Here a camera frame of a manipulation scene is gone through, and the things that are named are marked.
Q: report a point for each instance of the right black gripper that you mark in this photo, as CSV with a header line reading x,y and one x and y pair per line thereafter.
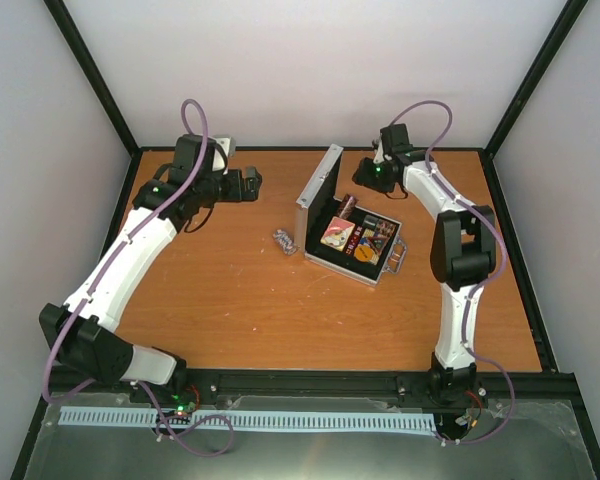
x,y
362,177

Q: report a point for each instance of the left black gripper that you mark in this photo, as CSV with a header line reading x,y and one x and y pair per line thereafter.
x,y
237,194

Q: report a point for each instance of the blue gold card deck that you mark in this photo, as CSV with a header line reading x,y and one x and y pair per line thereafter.
x,y
376,257

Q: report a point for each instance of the aluminium poker case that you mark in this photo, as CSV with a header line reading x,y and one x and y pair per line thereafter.
x,y
317,204

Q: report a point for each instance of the small dark chip stack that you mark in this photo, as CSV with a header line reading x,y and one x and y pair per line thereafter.
x,y
370,221

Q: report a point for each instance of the black red triangle button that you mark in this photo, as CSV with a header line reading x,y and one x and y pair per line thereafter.
x,y
377,243

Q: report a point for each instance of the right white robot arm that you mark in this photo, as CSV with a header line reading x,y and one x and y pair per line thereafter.
x,y
462,257

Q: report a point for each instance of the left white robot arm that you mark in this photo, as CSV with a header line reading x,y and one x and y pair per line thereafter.
x,y
82,331

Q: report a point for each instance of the poker chips in case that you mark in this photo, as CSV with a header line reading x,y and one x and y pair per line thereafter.
x,y
385,229

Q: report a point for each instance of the red dice row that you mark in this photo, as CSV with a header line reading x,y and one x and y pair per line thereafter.
x,y
353,240

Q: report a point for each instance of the red playing card deck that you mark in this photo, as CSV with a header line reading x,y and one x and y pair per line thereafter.
x,y
341,223

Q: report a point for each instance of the clear dealer puck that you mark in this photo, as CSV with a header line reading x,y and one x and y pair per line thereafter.
x,y
336,237

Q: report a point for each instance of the orange button in case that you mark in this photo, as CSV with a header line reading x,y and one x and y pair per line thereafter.
x,y
364,253

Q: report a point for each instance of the black front rail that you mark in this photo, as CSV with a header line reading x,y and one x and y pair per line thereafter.
x,y
213,384

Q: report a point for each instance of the light blue cable duct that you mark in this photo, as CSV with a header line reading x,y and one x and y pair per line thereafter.
x,y
252,421

